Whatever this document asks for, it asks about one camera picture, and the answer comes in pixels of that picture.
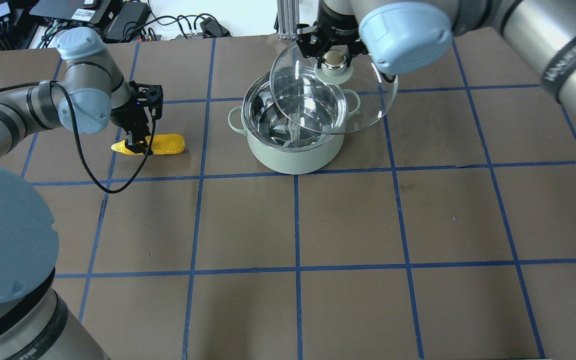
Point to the yellow corn cob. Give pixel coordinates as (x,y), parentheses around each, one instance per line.
(164,144)

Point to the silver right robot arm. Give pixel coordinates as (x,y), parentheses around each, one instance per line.
(402,36)

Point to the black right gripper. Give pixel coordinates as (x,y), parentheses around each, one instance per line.
(337,26)

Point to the aluminium frame post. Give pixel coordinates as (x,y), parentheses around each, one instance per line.
(287,17)

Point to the glass pot lid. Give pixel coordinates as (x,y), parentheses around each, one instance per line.
(334,94)

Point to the light green cooking pot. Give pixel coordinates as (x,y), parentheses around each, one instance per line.
(271,139)

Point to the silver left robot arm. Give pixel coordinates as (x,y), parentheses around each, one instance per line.
(35,321)

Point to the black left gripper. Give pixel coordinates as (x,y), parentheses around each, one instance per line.
(127,118)

